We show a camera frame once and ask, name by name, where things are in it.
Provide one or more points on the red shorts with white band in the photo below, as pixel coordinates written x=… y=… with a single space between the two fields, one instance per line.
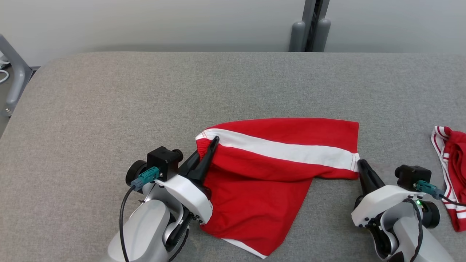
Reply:
x=262 y=189

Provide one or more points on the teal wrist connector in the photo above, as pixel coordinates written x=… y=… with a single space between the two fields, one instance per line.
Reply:
x=147 y=176
x=427 y=188

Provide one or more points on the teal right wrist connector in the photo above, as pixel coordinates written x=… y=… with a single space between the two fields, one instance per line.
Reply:
x=427 y=188

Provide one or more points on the grey partition post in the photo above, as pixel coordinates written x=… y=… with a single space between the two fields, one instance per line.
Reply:
x=308 y=11

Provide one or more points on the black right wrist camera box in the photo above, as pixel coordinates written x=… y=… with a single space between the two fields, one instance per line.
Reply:
x=413 y=176

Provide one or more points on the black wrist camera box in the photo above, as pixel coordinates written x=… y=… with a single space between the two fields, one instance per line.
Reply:
x=164 y=160
x=413 y=176

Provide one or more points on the grey tubular partition leg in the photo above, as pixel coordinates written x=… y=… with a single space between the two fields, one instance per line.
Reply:
x=18 y=80

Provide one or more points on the red garment with striped trim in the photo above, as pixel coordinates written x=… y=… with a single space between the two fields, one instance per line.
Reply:
x=457 y=156

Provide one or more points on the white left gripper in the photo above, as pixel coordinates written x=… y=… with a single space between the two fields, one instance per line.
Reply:
x=189 y=196

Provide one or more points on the grey partition foot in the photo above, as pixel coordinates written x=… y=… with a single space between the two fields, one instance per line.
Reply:
x=322 y=36
x=297 y=36

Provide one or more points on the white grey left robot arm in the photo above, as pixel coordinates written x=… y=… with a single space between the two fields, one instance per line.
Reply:
x=142 y=233

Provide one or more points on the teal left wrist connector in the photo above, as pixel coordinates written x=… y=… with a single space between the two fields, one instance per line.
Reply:
x=147 y=176

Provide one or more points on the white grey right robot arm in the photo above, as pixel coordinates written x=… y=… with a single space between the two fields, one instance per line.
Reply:
x=404 y=236

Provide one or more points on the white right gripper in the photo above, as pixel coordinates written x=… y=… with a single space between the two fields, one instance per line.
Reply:
x=386 y=202

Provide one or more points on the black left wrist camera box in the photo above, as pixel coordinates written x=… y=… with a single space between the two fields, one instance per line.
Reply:
x=164 y=160

